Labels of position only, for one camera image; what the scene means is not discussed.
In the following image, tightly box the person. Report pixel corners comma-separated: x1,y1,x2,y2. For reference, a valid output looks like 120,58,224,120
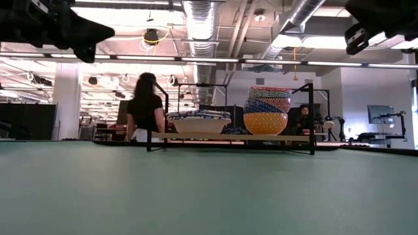
125,72,167,143
295,104,317,136

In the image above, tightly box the white room pillar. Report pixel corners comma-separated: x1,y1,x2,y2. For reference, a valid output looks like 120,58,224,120
52,62,82,141

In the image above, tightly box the green table mat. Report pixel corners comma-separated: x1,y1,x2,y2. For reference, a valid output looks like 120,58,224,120
0,140,418,235

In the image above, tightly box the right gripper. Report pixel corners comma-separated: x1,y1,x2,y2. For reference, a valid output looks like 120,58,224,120
344,0,418,55

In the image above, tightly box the dark room partition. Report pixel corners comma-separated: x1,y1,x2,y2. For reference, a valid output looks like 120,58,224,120
0,102,57,141

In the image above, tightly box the black ceiling device yellow cable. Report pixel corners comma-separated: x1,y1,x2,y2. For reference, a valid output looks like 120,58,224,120
142,27,161,46

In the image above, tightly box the silver spiral ventilation duct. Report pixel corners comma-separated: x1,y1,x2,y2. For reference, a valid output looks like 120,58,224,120
182,0,219,102

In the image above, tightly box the red wave patterned ceramic bowl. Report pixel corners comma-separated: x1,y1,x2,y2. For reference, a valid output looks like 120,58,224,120
257,96,292,114

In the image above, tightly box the silver slanted ventilation duct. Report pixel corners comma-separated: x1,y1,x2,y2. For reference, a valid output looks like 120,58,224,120
259,0,327,65

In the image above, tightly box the background computer monitor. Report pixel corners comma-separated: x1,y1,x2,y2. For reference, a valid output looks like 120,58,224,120
366,104,396,125

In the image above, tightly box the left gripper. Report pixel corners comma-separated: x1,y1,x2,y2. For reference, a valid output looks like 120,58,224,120
0,0,116,64

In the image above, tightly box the blue diamond patterned ceramic bowl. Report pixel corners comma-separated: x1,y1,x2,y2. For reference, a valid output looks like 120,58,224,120
243,97,285,114

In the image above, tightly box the long ceiling light bar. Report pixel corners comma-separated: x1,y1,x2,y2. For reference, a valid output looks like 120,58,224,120
0,51,418,70

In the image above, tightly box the yellow patterned ceramic bowl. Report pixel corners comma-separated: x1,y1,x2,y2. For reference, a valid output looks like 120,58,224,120
242,112,289,136

